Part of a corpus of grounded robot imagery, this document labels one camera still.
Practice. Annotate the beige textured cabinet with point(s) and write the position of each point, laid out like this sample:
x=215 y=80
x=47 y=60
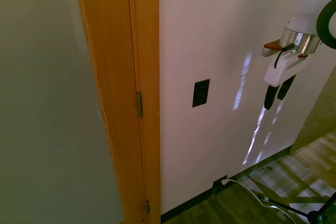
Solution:
x=319 y=119

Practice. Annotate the dark baseboard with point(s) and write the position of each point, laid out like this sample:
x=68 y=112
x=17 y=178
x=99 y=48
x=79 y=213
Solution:
x=199 y=199

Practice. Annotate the large brass door hinge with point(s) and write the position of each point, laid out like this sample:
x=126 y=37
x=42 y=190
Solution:
x=139 y=104

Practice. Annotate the white door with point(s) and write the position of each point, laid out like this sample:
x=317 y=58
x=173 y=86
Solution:
x=47 y=98

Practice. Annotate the black tripod stand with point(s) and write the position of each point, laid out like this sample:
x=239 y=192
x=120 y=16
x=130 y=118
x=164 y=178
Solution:
x=315 y=214

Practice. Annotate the wooden door frame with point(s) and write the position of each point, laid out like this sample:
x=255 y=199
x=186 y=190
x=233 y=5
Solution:
x=123 y=77

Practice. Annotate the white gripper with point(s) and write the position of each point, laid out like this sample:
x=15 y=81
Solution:
x=278 y=70

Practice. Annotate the black light switch plate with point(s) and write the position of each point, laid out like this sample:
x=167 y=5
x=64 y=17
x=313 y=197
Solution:
x=201 y=93

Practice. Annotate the black wall outlet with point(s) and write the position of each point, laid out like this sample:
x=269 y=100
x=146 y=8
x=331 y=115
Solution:
x=218 y=182

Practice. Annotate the small brass door hinge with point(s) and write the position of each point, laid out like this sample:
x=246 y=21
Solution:
x=147 y=207

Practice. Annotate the white and red camera mount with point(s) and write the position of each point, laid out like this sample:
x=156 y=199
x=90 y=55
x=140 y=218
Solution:
x=270 y=48

